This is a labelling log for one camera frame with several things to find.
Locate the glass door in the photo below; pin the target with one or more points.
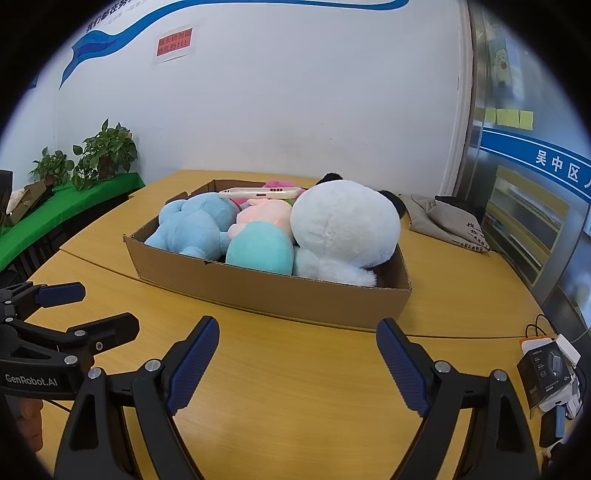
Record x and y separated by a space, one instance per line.
531 221

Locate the person's left hand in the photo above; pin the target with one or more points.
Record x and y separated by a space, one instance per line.
31 422

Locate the black product box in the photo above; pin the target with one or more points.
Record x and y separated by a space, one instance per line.
545 376

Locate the cartoon sticker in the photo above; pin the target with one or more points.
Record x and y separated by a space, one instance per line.
501 64

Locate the yellow sticky note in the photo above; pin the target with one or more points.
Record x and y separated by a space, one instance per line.
526 120
507 117
490 115

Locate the small potted green plant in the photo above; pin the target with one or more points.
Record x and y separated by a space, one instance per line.
53 166

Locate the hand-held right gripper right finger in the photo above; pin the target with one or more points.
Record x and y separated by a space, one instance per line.
400 364

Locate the pink plush bear toy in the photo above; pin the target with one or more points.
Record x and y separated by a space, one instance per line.
272 183

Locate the blue wall ribbon decal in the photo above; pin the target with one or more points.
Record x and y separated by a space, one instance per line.
120 30

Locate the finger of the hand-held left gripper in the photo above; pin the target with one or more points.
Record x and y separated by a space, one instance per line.
106 330
60 293

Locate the white panda plush toy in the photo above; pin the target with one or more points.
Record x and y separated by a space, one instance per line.
346 221

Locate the red wall notice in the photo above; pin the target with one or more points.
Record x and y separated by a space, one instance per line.
174 45

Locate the light blue plush toy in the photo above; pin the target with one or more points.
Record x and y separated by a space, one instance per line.
194 226

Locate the grey cloth tote bag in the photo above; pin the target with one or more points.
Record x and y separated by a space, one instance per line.
438 230

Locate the pink teal pig plush toy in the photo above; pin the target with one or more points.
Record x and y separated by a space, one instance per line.
261 251

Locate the black flat device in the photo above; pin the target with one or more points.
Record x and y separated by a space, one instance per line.
551 427

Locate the black and white small boxes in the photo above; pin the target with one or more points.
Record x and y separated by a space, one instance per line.
568 350

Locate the green table cloth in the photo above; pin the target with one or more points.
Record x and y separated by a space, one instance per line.
69 212

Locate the large potted green plant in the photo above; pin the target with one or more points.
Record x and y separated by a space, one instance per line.
108 152

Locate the small brown cardboard box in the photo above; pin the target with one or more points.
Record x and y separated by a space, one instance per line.
30 198

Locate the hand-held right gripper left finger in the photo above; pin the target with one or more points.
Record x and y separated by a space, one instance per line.
194 364

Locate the blue sign band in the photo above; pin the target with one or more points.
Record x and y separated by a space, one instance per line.
521 150

